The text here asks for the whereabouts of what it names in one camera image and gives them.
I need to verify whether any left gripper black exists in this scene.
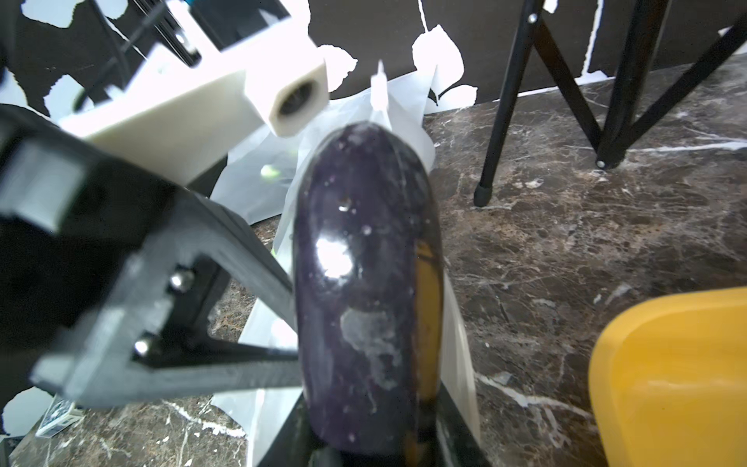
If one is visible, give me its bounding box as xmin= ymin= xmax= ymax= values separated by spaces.
xmin=1 ymin=105 xmax=302 ymax=408

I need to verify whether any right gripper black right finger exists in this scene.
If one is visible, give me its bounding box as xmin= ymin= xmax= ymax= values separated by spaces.
xmin=436 ymin=385 xmax=490 ymax=467

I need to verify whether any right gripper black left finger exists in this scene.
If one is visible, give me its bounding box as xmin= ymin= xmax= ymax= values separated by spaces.
xmin=258 ymin=396 xmax=344 ymax=467

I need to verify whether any stack of clear zip-top bags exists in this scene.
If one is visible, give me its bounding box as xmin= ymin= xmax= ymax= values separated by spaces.
xmin=211 ymin=65 xmax=480 ymax=466

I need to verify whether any small printed card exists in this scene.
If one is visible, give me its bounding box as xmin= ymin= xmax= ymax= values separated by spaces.
xmin=35 ymin=395 xmax=84 ymax=439

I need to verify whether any yellow plastic tray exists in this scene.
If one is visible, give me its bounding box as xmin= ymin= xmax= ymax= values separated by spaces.
xmin=589 ymin=287 xmax=746 ymax=466

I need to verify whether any black perforated music stand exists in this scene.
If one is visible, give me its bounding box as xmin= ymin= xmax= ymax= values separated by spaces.
xmin=474 ymin=0 xmax=746 ymax=207

